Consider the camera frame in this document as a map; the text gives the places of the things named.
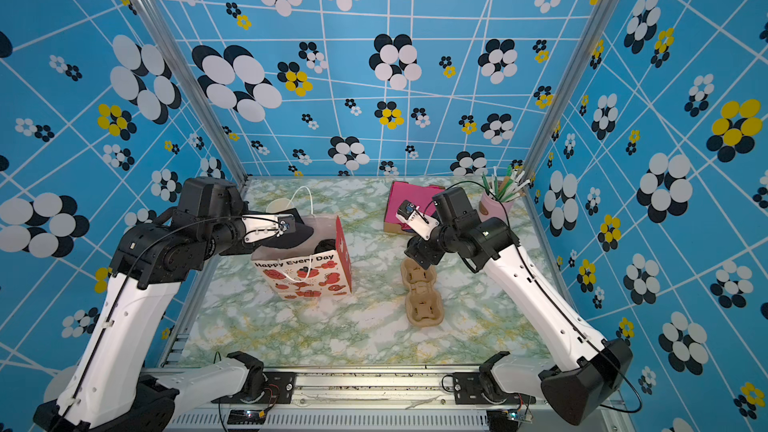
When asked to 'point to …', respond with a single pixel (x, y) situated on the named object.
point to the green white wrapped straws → (509, 187)
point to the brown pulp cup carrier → (424, 302)
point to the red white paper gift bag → (318, 268)
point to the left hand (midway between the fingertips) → (252, 207)
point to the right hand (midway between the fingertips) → (424, 234)
